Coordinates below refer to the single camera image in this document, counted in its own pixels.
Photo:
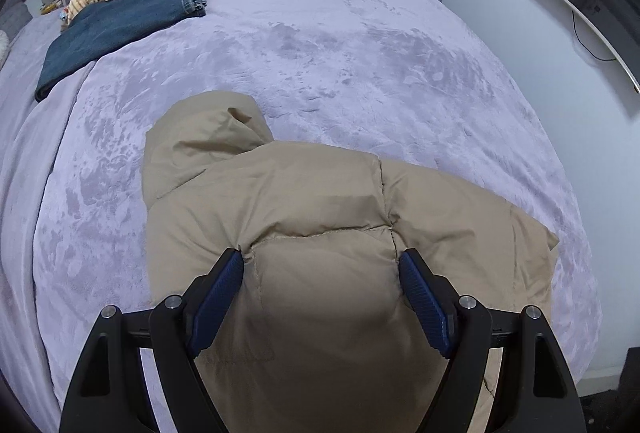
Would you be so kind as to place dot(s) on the colourful small packets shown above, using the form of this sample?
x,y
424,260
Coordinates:
x,y
54,5

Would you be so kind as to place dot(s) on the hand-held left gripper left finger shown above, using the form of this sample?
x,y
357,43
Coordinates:
x,y
217,298

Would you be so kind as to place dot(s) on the beige puffer jacket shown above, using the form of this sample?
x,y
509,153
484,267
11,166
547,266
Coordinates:
x,y
325,193

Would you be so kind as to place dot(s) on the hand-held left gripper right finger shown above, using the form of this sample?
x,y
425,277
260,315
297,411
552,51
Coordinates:
x,y
425,300

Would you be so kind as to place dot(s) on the blue denim jeans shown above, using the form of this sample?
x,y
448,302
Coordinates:
x,y
115,20

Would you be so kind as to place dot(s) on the round white pleated pillow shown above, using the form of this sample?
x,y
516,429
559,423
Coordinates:
x,y
3,47

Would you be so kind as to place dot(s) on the lavender plush blanket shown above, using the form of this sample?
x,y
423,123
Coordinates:
x,y
350,38

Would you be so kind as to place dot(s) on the grey quilted cushion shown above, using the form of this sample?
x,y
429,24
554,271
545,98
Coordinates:
x,y
17,18

